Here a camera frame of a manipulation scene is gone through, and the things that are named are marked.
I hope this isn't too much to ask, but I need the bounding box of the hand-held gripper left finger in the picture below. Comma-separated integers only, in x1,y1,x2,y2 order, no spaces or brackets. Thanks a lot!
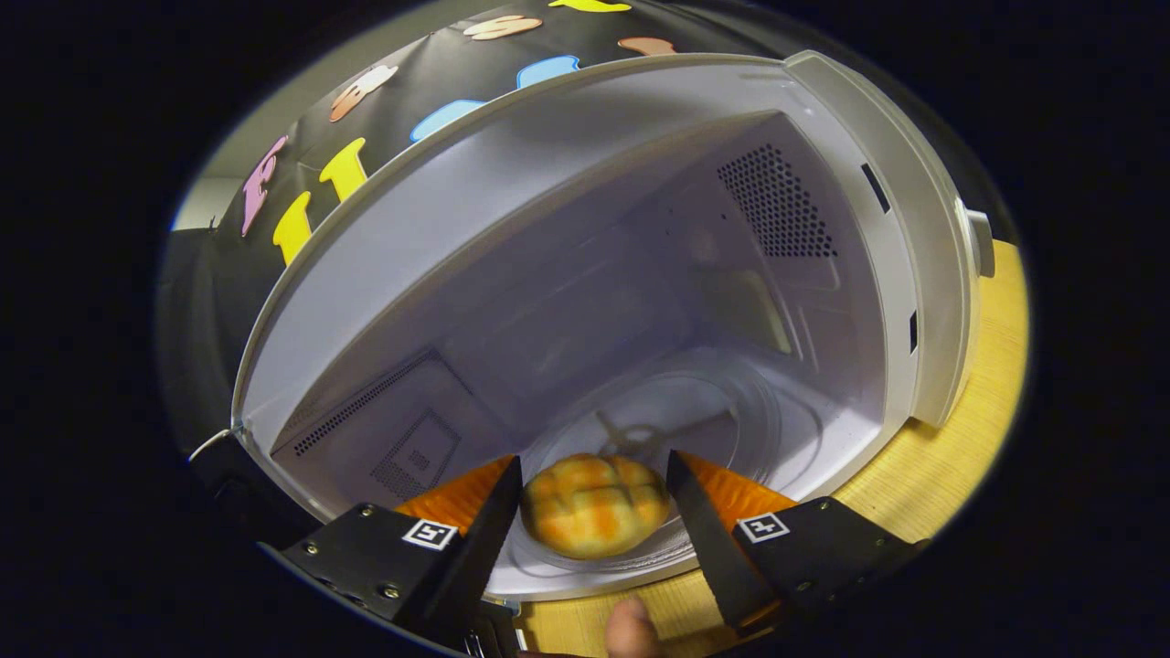
279,454,524,652

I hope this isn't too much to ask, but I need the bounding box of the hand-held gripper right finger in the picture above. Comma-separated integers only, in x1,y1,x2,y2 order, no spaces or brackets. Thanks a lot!
665,449,929,636

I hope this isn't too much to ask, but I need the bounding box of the golden bread bun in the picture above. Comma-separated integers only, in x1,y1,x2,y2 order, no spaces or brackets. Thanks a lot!
519,452,671,560

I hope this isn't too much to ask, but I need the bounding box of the white microwave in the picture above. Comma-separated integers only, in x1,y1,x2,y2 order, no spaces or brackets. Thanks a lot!
229,50,997,604

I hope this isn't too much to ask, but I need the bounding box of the white power cable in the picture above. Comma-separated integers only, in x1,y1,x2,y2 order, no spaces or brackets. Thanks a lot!
187,427,235,462

